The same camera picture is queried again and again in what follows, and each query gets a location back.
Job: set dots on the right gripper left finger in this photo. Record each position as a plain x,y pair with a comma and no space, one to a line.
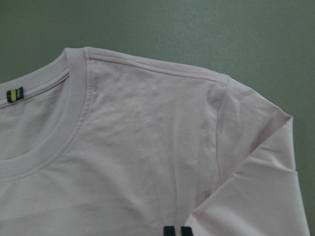
169,228

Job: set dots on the pink t-shirt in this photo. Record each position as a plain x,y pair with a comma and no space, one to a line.
101,143

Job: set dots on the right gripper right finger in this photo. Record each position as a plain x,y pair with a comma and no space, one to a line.
185,227

